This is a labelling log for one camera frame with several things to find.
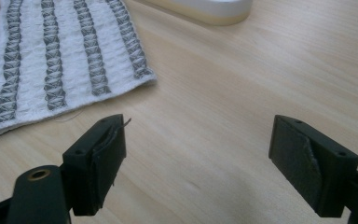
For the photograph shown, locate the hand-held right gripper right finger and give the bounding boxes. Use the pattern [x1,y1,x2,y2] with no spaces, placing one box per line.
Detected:
[268,114,358,218]

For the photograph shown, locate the white grey-striped cloth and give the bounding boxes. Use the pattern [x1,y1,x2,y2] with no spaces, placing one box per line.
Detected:
[0,0,158,140]

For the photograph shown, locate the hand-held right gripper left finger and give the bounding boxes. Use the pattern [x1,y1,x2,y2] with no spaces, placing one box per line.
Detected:
[62,113,132,217]

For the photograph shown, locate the white rounded plastic object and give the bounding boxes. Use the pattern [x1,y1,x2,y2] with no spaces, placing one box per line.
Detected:
[143,0,254,26]

